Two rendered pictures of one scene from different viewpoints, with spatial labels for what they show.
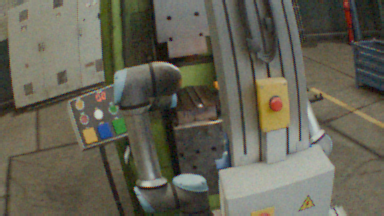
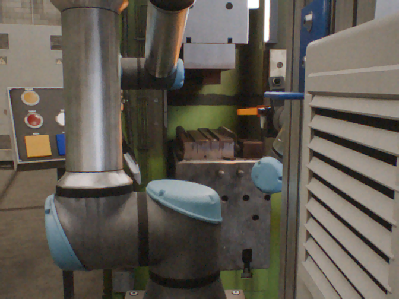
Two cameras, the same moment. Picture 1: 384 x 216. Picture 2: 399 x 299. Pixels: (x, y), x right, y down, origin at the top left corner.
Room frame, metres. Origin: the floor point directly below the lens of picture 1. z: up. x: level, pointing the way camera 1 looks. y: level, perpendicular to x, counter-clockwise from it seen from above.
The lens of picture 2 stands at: (1.04, 0.02, 1.20)
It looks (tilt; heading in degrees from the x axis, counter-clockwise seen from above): 9 degrees down; 1
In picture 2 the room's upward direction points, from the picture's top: straight up
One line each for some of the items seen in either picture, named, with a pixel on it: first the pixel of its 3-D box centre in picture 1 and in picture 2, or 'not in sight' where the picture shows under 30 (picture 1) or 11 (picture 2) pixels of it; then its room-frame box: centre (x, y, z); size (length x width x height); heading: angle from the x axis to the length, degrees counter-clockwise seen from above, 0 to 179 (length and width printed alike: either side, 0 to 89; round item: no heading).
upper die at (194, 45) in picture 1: (182, 41); (203, 59); (2.95, 0.00, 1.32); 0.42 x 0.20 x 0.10; 6
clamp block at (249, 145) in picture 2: not in sight; (249, 148); (2.82, -0.19, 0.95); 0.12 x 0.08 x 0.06; 6
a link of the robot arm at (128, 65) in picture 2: not in sight; (113, 73); (2.07, 0.22, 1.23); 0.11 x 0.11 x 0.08; 9
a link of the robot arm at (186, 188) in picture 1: (190, 192); (180, 223); (1.70, 0.05, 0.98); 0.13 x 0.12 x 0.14; 99
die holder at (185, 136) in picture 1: (206, 144); (214, 198); (2.96, -0.05, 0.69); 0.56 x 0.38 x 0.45; 6
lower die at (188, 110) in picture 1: (191, 102); (202, 141); (2.95, 0.00, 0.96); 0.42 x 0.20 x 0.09; 6
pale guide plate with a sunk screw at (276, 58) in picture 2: not in sight; (279, 70); (2.90, -0.32, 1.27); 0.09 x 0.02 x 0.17; 96
